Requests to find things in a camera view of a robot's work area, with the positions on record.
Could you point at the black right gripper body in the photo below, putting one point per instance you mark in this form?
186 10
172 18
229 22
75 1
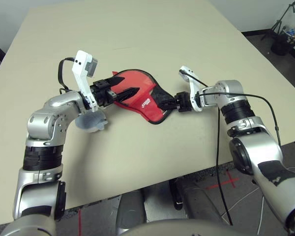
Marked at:
184 102

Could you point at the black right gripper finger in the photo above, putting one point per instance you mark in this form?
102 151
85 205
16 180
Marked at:
172 108
170 100

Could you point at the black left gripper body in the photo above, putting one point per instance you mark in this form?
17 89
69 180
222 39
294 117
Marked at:
102 93

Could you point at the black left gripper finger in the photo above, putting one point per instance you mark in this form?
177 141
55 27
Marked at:
115 81
126 94

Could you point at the red black paddle case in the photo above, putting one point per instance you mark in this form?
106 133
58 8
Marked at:
147 81

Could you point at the grey round fuzzy pouch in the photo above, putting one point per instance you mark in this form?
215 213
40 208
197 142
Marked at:
88 121

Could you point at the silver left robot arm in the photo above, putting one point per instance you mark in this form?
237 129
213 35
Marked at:
44 123

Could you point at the red tape cross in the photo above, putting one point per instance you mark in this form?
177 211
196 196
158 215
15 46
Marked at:
229 182

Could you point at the grey right robot leg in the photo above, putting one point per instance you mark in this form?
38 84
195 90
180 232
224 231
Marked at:
201 201

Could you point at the grey robot leg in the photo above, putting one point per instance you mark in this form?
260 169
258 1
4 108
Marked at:
201 201
131 209

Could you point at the grey left robot leg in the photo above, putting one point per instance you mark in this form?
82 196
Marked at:
131 209

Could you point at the black trash bin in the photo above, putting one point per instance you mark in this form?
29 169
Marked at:
281 46

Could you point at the black tripod stand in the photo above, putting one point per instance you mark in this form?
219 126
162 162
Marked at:
276 25

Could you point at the grey robot torso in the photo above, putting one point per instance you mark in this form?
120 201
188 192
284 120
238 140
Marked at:
174 229

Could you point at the red tape strip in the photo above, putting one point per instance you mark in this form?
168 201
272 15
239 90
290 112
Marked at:
79 221

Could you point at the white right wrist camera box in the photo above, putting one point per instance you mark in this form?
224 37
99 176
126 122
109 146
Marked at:
194 93

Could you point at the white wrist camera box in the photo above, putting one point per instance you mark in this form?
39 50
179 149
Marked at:
194 93
82 73

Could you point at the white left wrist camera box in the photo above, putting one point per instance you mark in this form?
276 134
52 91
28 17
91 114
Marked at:
82 73

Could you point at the black table support post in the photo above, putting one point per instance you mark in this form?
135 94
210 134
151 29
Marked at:
177 194

